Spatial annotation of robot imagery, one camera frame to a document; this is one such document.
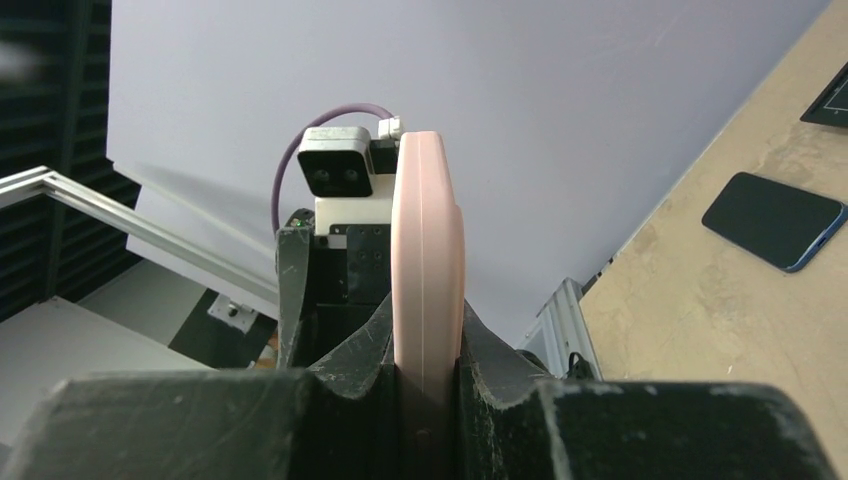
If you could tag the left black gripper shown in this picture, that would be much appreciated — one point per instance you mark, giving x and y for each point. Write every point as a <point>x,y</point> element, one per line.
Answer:
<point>349,277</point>

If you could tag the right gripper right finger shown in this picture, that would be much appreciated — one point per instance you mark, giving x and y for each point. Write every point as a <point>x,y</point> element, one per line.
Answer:
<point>517,421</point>

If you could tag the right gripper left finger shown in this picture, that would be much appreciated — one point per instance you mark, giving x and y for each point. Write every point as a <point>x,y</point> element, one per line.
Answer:
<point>333,420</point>

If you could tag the pink phone case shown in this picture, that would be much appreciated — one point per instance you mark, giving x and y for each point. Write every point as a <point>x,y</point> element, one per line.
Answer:
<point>427,271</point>

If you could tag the blue phone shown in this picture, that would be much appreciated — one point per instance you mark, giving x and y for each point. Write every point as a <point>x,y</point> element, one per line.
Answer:
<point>783,225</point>

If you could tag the black white chessboard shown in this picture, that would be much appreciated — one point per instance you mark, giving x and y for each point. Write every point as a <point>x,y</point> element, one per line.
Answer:
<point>830,107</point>

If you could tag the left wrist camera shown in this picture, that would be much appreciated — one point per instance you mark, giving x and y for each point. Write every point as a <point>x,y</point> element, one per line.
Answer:
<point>350,173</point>

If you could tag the aluminium table frame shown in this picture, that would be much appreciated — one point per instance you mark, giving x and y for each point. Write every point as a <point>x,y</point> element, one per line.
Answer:
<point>559,339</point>

